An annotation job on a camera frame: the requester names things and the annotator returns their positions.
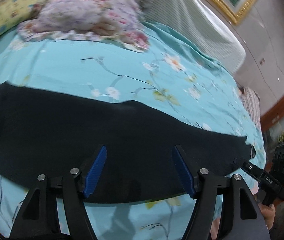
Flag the turquoise floral bed sheet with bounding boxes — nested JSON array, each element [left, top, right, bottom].
[[0, 23, 266, 239]]

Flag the person's right hand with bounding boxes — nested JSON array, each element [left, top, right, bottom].
[[254, 194, 276, 230]]

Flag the pink purple floral pillow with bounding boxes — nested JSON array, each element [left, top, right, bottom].
[[17, 0, 149, 52]]

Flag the black knit pants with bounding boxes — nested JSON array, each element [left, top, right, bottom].
[[0, 83, 253, 204]]

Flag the plaid cloth beside bed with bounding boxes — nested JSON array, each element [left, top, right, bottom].
[[239, 87, 261, 130]]

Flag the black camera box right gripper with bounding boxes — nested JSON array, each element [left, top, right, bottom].
[[269, 143, 284, 189]]

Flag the striped padded headboard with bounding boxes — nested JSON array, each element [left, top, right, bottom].
[[145, 0, 246, 74]]

